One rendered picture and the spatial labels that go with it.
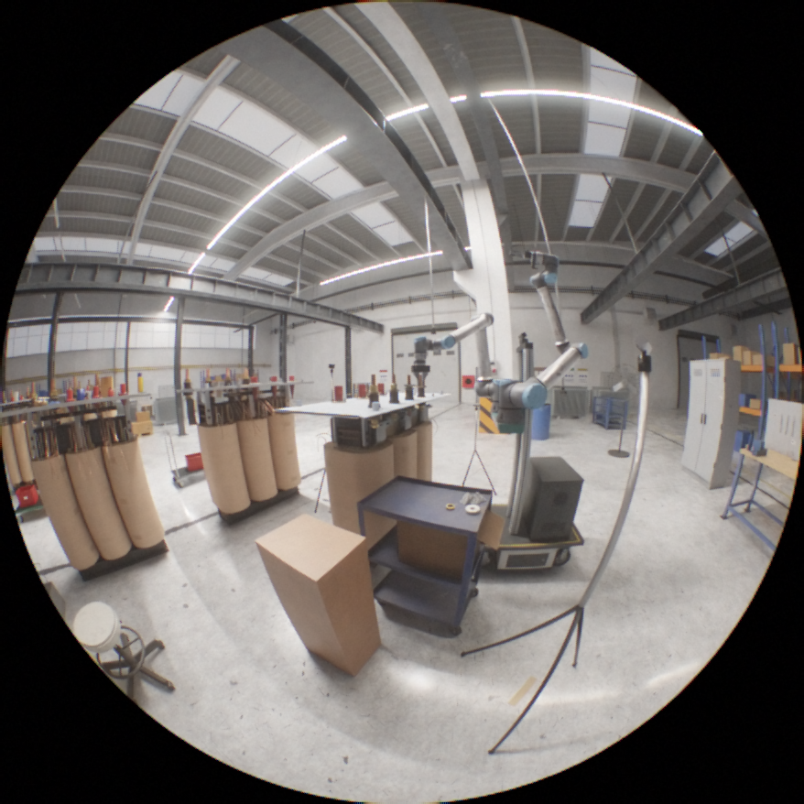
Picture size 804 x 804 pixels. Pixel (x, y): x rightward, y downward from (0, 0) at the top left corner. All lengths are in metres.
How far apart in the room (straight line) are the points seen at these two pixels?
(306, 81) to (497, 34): 6.33
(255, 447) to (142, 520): 1.51
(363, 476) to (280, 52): 4.03
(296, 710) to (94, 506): 2.03
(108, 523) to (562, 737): 3.23
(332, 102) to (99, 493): 4.37
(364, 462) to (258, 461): 1.62
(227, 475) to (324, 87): 4.31
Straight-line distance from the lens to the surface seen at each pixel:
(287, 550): 1.02
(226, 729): 1.77
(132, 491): 2.56
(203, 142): 11.96
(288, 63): 3.44
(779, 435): 4.40
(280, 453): 3.12
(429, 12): 5.29
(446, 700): 1.60
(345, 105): 3.59
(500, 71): 9.29
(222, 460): 2.71
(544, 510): 1.92
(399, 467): 2.00
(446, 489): 1.51
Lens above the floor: 1.54
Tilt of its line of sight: 6 degrees down
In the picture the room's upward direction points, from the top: 1 degrees counter-clockwise
